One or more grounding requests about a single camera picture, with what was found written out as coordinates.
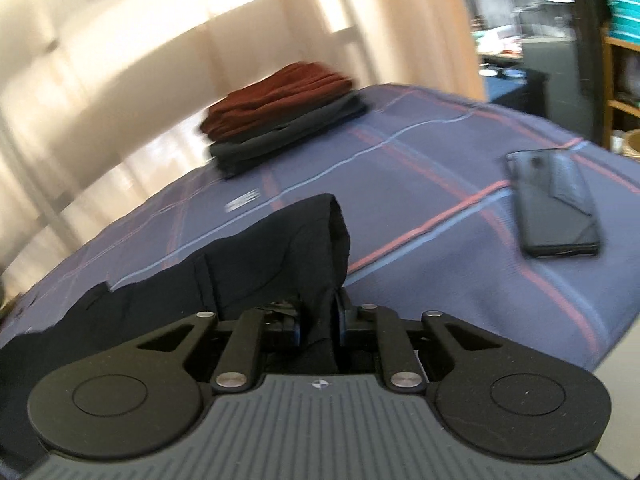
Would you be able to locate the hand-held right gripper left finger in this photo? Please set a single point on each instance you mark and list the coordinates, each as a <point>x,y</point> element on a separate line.
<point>288,329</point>

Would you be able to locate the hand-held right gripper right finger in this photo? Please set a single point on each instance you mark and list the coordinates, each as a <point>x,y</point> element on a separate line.
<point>350,329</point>

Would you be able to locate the black pants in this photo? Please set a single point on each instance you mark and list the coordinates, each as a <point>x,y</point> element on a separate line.
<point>280,260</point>

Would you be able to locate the blue plaid bed sheet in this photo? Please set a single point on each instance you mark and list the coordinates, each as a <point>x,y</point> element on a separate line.
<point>425,200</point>

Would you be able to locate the dark grey folded garment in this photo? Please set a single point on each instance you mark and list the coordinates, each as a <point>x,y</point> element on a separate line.
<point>287,135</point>

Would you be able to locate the dark red folded garment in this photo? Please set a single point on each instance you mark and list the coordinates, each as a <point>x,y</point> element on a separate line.
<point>272,102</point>

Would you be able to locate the black smartphone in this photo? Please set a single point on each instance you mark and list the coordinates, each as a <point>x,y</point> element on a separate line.
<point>552,205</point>

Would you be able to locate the beige curtain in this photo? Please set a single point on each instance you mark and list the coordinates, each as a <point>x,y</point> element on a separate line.
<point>150,85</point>

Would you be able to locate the cluttered desk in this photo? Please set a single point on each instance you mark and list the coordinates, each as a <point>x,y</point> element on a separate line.
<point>520,20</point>

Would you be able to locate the wooden shelf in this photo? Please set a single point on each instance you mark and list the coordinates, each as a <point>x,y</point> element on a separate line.
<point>622,90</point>

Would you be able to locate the stack of teal boxes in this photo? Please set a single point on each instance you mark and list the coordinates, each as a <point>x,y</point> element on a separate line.
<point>622,15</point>

